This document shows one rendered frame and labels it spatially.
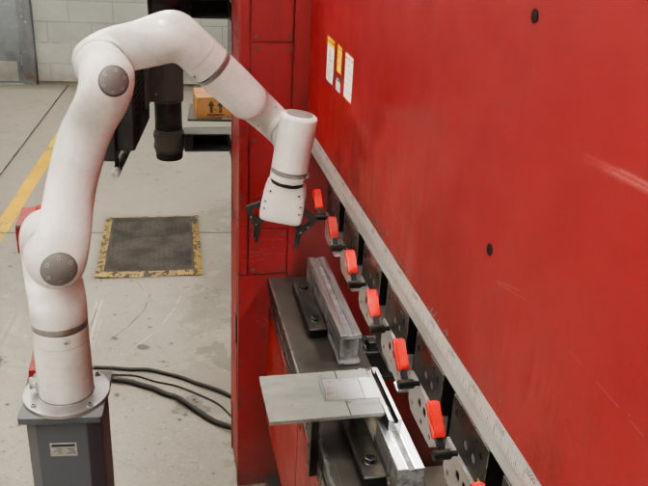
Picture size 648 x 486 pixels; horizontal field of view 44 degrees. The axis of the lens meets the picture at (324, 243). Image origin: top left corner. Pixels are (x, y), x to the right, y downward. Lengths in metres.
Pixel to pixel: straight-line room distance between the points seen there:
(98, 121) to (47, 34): 7.45
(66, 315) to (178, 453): 1.64
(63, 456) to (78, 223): 0.56
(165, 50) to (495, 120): 0.74
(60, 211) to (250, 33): 0.98
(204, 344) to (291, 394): 2.12
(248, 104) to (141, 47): 0.24
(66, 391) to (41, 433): 0.11
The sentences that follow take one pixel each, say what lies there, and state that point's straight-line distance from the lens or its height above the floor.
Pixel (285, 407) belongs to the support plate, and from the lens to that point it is 1.85.
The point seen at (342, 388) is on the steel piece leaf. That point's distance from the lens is 1.92.
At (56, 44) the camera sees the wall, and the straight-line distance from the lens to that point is 9.05.
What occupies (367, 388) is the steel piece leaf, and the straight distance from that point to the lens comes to 1.93.
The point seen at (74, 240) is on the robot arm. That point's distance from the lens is 1.67.
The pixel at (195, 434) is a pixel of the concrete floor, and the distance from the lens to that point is 3.42.
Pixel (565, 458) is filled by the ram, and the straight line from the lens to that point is 1.03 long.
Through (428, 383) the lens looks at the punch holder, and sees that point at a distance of 1.46.
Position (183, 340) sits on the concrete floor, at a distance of 4.03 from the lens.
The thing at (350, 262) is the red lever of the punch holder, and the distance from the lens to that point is 1.84.
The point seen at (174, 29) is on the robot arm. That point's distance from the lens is 1.64.
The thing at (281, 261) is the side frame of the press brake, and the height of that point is 0.93.
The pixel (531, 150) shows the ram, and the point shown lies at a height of 1.79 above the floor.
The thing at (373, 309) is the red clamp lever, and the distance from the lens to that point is 1.66.
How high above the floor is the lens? 2.09
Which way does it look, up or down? 24 degrees down
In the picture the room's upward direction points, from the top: 3 degrees clockwise
